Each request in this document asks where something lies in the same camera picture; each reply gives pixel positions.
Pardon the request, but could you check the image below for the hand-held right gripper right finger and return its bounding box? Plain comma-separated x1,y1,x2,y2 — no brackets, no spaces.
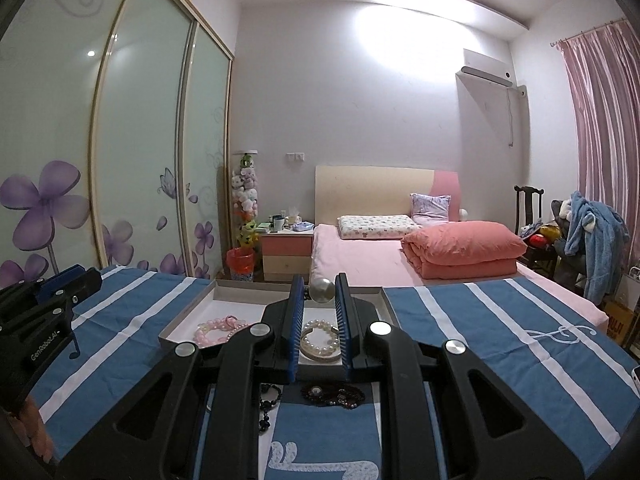
334,272,583,480

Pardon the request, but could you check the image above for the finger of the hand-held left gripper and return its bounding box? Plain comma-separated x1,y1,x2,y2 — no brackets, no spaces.
47,267,104,311
34,265,85,303

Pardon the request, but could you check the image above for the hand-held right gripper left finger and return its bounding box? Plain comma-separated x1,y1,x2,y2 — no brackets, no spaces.
55,275,306,480

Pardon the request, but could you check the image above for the white pearl bracelet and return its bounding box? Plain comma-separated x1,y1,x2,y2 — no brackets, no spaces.
300,319,344,358

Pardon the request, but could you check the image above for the silver ring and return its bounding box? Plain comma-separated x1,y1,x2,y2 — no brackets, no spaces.
310,277,337,306

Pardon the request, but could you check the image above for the chunky pink bead bracelet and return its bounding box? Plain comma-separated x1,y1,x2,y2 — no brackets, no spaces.
220,314,254,342

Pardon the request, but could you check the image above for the grey cardboard tray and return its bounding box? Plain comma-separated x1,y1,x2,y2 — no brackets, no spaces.
159,279,398,362

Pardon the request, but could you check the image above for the small pink pearl bracelet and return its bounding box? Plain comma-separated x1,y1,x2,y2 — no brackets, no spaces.
196,321,226,347

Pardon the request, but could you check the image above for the person's left hand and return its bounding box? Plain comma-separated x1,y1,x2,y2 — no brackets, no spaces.
7,392,55,465

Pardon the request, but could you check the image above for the bed with pink sheet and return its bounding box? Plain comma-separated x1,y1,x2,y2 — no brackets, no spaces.
309,222,609,328

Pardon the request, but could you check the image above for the pink nightstand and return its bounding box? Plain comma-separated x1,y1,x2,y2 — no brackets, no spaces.
260,224,316,282

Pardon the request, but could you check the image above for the red waste bin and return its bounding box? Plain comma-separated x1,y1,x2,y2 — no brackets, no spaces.
226,247,259,281

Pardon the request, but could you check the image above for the white printed pillow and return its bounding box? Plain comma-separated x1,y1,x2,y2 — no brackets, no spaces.
337,214,414,240

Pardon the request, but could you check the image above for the clear tube of plush toys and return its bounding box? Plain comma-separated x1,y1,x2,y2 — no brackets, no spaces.
229,149,261,261

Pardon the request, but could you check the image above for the beige pink headboard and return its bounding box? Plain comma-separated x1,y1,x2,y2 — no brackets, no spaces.
315,165,461,226

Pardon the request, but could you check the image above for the folded salmon quilt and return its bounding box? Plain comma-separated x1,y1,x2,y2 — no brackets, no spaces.
401,221,527,281

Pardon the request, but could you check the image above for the purple pillow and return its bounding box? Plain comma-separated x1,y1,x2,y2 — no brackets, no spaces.
410,192,452,226

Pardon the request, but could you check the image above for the blue white striped tablecloth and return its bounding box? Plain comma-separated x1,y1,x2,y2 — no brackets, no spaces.
27,265,640,480

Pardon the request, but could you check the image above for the flower print sliding wardrobe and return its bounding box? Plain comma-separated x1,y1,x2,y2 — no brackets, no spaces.
0,0,236,288

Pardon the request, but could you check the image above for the dark wooden chair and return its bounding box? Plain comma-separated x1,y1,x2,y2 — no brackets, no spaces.
515,185,557,277

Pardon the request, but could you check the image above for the dark office chair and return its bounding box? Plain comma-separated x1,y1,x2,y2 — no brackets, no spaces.
551,200,592,292

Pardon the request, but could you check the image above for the blue fleece robe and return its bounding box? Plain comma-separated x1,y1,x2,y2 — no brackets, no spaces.
562,191,631,307

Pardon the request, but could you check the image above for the cardboard box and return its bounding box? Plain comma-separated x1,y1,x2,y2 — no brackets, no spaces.
602,299,640,347

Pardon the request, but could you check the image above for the white air conditioner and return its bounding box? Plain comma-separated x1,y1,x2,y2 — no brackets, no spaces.
460,48,516,87

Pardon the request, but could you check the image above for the pink curtain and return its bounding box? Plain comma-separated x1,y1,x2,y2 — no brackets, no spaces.
551,22,640,283

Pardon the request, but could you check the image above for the dark bead bracelet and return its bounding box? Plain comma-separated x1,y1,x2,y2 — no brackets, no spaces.
300,381,367,409

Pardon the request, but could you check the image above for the black bead string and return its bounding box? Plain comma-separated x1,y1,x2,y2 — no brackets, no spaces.
258,381,282,434

